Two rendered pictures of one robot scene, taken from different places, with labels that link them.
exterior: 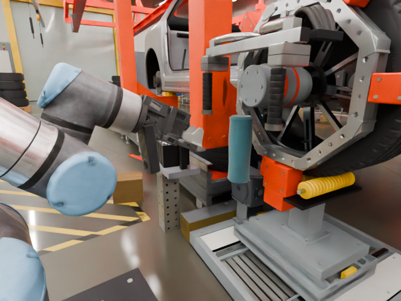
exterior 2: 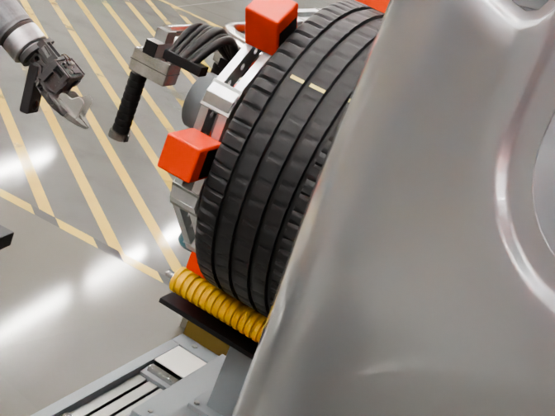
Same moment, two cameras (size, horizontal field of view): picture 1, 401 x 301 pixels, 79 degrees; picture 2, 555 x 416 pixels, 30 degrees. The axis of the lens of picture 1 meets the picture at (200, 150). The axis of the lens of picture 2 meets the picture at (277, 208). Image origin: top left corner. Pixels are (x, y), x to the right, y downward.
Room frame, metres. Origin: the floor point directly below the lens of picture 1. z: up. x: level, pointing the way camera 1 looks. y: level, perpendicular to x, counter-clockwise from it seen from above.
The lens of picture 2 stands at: (-0.46, -1.94, 1.49)
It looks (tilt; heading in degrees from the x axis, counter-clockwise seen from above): 20 degrees down; 48
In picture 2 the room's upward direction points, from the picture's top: 22 degrees clockwise
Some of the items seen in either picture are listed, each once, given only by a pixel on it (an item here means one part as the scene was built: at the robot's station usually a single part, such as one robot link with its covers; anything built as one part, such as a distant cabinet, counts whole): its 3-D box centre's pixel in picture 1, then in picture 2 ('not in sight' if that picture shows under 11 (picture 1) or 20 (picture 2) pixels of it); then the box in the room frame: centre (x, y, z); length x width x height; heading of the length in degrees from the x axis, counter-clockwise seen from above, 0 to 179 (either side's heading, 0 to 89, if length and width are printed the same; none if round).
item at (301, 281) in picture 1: (296, 245); not in sight; (0.97, -0.45, 0.13); 0.50 x 0.36 x 0.10; 28
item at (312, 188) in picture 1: (327, 183); (223, 305); (0.81, -0.46, 0.51); 0.29 x 0.06 x 0.06; 118
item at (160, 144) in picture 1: (171, 149); not in sight; (1.26, 0.16, 0.51); 0.20 x 0.14 x 0.13; 21
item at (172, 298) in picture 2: (316, 190); (241, 329); (0.88, -0.46, 0.45); 0.34 x 0.16 x 0.01; 118
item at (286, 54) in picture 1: (289, 54); (155, 64); (0.62, -0.21, 0.93); 0.09 x 0.05 x 0.05; 118
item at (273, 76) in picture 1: (275, 98); (129, 103); (0.61, -0.19, 0.83); 0.04 x 0.04 x 0.16
